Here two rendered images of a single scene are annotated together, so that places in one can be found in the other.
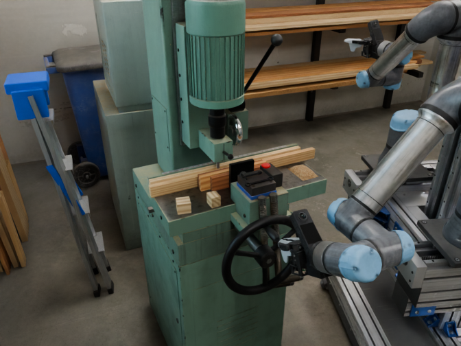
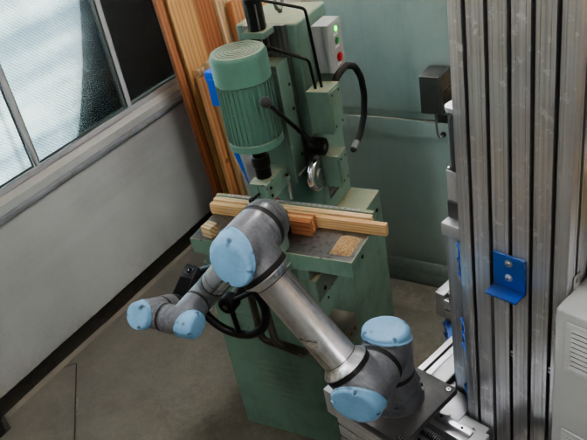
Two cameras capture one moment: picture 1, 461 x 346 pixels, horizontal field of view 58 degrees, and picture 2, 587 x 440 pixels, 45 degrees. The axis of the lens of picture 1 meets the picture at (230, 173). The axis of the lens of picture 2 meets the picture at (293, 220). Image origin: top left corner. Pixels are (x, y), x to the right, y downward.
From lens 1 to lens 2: 185 cm
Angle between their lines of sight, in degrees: 50
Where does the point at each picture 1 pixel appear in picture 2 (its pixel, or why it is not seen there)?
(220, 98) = (234, 143)
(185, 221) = (203, 244)
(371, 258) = (138, 312)
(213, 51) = (222, 100)
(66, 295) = not seen: hidden behind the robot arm
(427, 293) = (345, 429)
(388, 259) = (162, 324)
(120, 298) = not seen: hidden behind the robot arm
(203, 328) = (244, 355)
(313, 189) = (335, 267)
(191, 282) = not seen: hidden behind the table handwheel
